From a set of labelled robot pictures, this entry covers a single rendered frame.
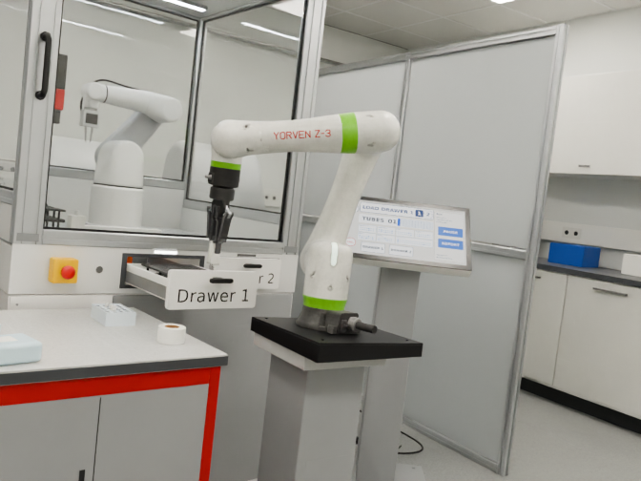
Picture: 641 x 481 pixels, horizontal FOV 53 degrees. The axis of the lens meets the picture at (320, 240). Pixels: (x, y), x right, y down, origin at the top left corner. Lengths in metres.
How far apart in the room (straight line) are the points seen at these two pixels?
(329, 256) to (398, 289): 0.85
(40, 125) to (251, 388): 1.18
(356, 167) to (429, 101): 1.70
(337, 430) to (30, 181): 1.12
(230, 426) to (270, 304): 0.47
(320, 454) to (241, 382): 0.65
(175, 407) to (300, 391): 0.36
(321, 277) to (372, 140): 0.41
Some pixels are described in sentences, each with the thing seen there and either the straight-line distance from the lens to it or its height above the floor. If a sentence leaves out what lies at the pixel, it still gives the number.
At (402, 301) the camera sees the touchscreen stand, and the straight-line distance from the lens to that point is 2.61.
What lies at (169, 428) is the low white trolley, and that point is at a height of 0.59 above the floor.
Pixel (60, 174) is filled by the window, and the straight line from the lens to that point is 2.05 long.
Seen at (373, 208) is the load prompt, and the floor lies 1.15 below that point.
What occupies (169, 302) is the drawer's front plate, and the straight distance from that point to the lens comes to 1.83.
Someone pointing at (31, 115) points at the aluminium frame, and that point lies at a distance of 2.01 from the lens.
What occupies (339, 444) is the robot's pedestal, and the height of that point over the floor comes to 0.49.
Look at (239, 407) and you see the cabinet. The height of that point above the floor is 0.37.
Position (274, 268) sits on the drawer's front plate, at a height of 0.89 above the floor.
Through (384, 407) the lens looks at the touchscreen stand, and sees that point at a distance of 2.71.
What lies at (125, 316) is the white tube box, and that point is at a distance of 1.86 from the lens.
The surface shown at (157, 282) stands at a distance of 1.93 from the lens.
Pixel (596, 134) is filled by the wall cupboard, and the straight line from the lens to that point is 4.91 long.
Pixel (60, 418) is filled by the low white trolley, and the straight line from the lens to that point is 1.52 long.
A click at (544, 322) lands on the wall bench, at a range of 4.60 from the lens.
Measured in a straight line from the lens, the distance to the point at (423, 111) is 3.66.
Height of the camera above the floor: 1.17
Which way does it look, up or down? 4 degrees down
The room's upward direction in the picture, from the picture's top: 7 degrees clockwise
